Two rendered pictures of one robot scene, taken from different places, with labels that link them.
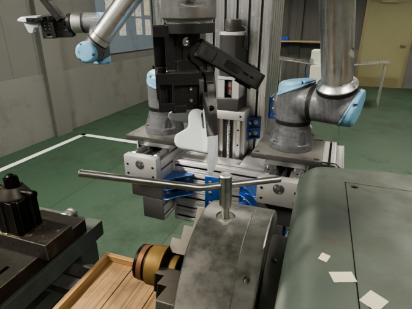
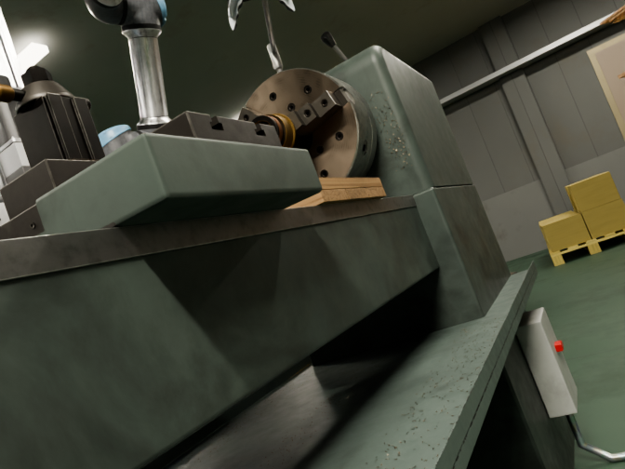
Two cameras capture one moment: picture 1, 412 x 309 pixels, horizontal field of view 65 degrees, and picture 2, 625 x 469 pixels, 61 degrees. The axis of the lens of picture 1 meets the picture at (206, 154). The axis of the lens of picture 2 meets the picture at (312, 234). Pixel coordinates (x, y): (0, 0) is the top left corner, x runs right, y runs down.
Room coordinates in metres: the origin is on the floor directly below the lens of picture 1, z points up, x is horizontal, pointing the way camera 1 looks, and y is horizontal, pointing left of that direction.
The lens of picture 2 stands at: (0.41, 1.22, 0.77)
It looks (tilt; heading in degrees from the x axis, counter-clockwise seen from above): 4 degrees up; 277
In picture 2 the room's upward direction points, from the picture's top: 21 degrees counter-clockwise
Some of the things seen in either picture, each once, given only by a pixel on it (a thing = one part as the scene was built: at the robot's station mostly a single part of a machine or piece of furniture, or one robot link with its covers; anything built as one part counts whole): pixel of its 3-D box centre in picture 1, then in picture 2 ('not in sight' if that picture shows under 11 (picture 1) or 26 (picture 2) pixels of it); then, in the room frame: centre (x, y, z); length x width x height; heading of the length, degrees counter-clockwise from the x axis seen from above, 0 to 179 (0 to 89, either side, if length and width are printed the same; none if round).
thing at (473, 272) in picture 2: not in sight; (434, 350); (0.39, -0.43, 0.43); 0.60 x 0.48 x 0.86; 71
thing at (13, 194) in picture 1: (13, 190); (44, 99); (0.78, 0.53, 1.14); 0.08 x 0.08 x 0.03
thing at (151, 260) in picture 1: (159, 265); (272, 135); (0.55, 0.10, 1.08); 0.09 x 0.09 x 0.09; 71
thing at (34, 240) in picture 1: (31, 235); (92, 190); (0.77, 0.50, 1.00); 0.20 x 0.10 x 0.05; 71
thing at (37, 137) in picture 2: (18, 212); (64, 140); (0.78, 0.52, 1.07); 0.07 x 0.07 x 0.10; 71
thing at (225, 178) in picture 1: (225, 203); (278, 67); (0.50, -0.03, 1.27); 0.02 x 0.02 x 0.12
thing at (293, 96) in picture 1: (297, 98); (119, 151); (1.06, -0.30, 1.33); 0.13 x 0.12 x 0.14; 50
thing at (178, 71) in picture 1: (185, 67); not in sight; (0.48, 0.03, 1.50); 0.09 x 0.08 x 0.12; 100
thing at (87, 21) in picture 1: (97, 23); not in sight; (1.38, 0.43, 1.56); 0.11 x 0.08 x 0.09; 90
